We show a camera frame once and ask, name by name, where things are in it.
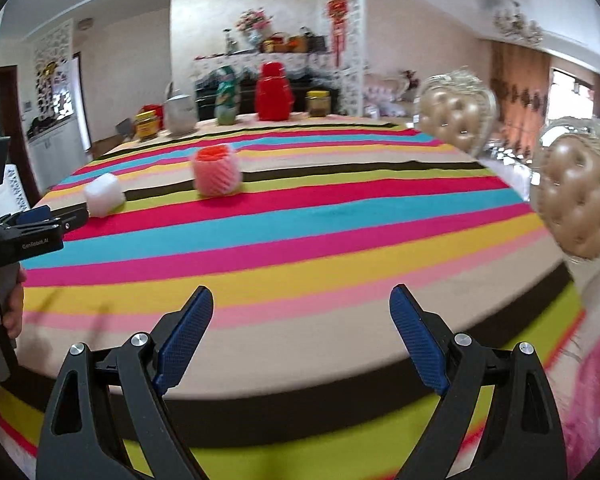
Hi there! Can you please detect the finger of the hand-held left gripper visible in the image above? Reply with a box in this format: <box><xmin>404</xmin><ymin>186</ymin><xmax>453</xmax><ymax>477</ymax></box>
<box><xmin>10</xmin><ymin>207</ymin><xmax>91</xmax><ymax>235</ymax></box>
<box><xmin>0</xmin><ymin>206</ymin><xmax>52</xmax><ymax>229</ymax></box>

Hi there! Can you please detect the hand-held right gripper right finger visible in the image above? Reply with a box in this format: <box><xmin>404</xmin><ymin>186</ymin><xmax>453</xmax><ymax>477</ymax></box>
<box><xmin>389</xmin><ymin>284</ymin><xmax>568</xmax><ymax>480</ymax></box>

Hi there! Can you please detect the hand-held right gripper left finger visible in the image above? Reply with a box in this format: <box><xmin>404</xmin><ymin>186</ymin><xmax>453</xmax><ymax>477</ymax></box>
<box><xmin>35</xmin><ymin>285</ymin><xmax>216</xmax><ymax>480</ymax></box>

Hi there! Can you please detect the white foam block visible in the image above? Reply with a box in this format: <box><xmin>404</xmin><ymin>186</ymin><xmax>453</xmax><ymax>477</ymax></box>
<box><xmin>83</xmin><ymin>172</ymin><xmax>127</xmax><ymax>218</ymax></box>

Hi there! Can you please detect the pink trash bag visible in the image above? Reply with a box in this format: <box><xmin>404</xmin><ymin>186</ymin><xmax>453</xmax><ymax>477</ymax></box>
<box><xmin>555</xmin><ymin>332</ymin><xmax>600</xmax><ymax>476</ymax></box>

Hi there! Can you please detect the person's left hand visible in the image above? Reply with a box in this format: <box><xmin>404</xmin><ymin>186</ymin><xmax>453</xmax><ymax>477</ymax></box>
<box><xmin>2</xmin><ymin>264</ymin><xmax>29</xmax><ymax>341</ymax></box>

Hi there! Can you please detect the small white lattice panel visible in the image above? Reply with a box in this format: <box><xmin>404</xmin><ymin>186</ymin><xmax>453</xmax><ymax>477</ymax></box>
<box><xmin>2</xmin><ymin>164</ymin><xmax>33</xmax><ymax>211</ymax></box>

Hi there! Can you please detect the low white cabinet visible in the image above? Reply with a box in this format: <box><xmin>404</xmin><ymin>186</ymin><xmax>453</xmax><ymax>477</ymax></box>
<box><xmin>27</xmin><ymin>120</ymin><xmax>88</xmax><ymax>196</ymax></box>

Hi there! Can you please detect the dark wooden door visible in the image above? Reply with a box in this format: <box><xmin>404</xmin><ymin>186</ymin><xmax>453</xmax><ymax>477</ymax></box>
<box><xmin>0</xmin><ymin>65</ymin><xmax>36</xmax><ymax>201</ymax></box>

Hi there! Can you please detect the yellow-lid jar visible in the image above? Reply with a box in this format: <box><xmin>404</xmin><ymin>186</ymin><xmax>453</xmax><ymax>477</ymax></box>
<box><xmin>134</xmin><ymin>110</ymin><xmax>162</xmax><ymax>141</ymax></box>
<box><xmin>306</xmin><ymin>90</ymin><xmax>331</xmax><ymax>118</ymax></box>

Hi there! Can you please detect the white teapot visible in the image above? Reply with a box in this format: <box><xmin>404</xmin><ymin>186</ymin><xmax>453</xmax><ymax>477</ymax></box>
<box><xmin>164</xmin><ymin>91</ymin><xmax>198</xmax><ymax>136</ymax></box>

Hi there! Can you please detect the striped tablecloth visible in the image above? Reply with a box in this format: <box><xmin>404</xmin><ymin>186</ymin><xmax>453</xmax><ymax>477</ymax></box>
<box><xmin>0</xmin><ymin>119</ymin><xmax>586</xmax><ymax>480</ymax></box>

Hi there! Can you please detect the pink foam fruit net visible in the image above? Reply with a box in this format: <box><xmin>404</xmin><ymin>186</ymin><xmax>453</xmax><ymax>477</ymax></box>
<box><xmin>191</xmin><ymin>149</ymin><xmax>243</xmax><ymax>197</ymax></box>

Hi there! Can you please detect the white lattice screen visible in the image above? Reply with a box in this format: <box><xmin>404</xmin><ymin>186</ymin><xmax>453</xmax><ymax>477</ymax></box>
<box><xmin>316</xmin><ymin>0</ymin><xmax>368</xmax><ymax>118</ymax></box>
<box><xmin>32</xmin><ymin>19</ymin><xmax>76</xmax><ymax>126</ymax></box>

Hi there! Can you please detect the green vase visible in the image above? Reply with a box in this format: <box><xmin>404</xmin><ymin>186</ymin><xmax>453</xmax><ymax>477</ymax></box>
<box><xmin>215</xmin><ymin>66</ymin><xmax>241</xmax><ymax>126</ymax></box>

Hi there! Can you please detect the dark sideboard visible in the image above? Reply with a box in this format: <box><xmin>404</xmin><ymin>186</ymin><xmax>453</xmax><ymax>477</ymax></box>
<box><xmin>195</xmin><ymin>75</ymin><xmax>341</xmax><ymax>113</ymax></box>

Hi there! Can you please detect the beige tufted chair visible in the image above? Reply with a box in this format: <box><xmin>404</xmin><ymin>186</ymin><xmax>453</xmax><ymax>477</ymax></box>
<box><xmin>417</xmin><ymin>67</ymin><xmax>498</xmax><ymax>158</ymax></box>
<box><xmin>530</xmin><ymin>116</ymin><xmax>600</xmax><ymax>266</ymax></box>

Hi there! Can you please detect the red thermos jug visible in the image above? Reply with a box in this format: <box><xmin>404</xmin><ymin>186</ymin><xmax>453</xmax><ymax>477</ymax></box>
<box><xmin>255</xmin><ymin>61</ymin><xmax>294</xmax><ymax>122</ymax></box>

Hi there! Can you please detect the pink sofa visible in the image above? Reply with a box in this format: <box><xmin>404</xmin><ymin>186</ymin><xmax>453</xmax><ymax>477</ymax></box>
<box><xmin>362</xmin><ymin>71</ymin><xmax>426</xmax><ymax>117</ymax></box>

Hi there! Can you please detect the flower bouquet in vase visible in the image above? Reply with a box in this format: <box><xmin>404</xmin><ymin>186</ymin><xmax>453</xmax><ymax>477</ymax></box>
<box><xmin>235</xmin><ymin>7</ymin><xmax>273</xmax><ymax>51</ymax></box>

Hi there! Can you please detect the brown curtain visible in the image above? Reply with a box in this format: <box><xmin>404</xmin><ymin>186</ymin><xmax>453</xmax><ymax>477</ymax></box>
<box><xmin>490</xmin><ymin>40</ymin><xmax>552</xmax><ymax>151</ymax></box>

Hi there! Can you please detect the white lace runner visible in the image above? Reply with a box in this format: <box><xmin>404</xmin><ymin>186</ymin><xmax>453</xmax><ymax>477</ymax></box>
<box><xmin>194</xmin><ymin>51</ymin><xmax>341</xmax><ymax>83</ymax></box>

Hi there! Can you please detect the window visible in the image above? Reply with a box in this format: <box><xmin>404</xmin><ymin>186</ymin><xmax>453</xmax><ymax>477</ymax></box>
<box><xmin>550</xmin><ymin>67</ymin><xmax>598</xmax><ymax>121</ymax></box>

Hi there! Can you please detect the chandelier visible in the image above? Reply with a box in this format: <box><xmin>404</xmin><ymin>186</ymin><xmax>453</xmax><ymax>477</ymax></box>
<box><xmin>494</xmin><ymin>2</ymin><xmax>545</xmax><ymax>45</ymax></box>

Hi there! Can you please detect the red knot ornament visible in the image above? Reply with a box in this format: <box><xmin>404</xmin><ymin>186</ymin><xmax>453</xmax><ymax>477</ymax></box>
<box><xmin>327</xmin><ymin>0</ymin><xmax>348</xmax><ymax>67</ymax></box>

